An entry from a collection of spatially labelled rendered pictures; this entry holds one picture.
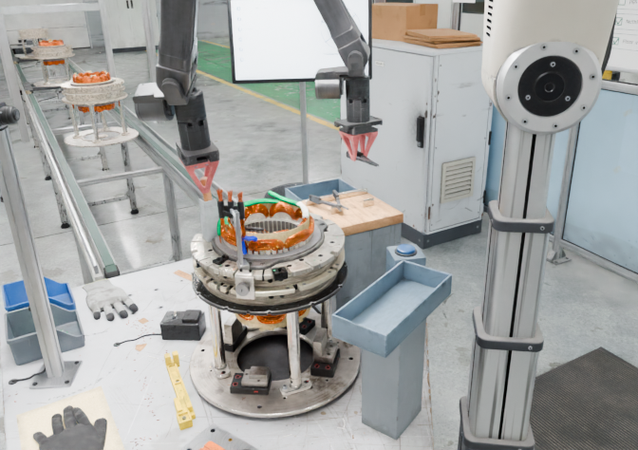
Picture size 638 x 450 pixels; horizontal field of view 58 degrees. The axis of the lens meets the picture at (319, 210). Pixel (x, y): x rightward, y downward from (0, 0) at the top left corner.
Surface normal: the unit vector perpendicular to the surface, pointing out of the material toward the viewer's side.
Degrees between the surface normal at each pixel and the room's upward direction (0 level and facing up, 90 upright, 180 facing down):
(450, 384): 0
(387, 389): 90
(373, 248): 90
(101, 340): 0
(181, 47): 110
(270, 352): 0
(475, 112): 90
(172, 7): 118
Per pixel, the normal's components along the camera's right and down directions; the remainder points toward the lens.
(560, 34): -0.13, 0.66
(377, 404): -0.60, 0.32
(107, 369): -0.03, -0.92
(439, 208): 0.48, 0.36
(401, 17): -0.79, 0.25
